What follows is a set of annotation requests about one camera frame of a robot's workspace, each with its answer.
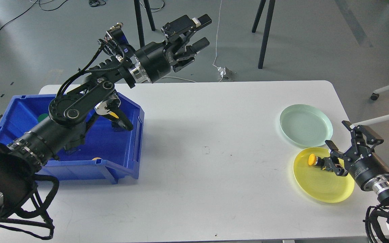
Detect white cable on floor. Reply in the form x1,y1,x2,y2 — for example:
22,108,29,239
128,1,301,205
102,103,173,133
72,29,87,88
161,0,223,83

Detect pale green plate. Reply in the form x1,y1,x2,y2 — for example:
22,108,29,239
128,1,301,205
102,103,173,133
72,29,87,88
279,104,333,147

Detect black tripod legs left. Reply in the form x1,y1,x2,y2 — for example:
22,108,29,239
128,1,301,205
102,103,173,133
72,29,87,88
134,0,156,48

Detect black floor cable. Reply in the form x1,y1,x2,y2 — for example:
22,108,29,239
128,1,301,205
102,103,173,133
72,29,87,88
0,0,107,54

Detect green push button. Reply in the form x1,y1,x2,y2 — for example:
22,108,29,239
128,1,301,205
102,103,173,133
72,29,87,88
37,113,49,123

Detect white power adapter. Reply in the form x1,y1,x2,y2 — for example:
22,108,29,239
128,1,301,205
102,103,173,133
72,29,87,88
217,66,235,82

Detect black tripod legs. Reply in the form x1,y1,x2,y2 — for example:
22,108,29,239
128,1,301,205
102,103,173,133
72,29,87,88
251,0,276,69
134,0,156,48

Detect blue plastic bin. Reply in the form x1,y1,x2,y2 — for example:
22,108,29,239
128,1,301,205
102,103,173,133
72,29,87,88
0,93,145,184

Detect yellow plate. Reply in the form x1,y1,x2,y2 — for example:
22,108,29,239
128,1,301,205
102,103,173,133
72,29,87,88
293,147,355,203

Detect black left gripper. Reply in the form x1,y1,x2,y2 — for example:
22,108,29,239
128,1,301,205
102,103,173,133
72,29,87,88
128,14,212,84

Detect black tripod legs right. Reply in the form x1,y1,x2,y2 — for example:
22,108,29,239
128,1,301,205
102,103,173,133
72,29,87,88
251,0,276,69

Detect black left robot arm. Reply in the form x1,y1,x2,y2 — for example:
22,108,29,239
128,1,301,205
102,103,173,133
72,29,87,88
0,14,212,240

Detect yellow push button back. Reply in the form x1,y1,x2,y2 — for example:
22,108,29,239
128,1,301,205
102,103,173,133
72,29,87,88
109,112,125,131

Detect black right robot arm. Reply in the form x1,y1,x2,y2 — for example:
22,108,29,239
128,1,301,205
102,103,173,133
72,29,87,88
309,120,389,243

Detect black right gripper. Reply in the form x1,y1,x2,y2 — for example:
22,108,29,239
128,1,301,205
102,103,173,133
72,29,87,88
322,120,389,192

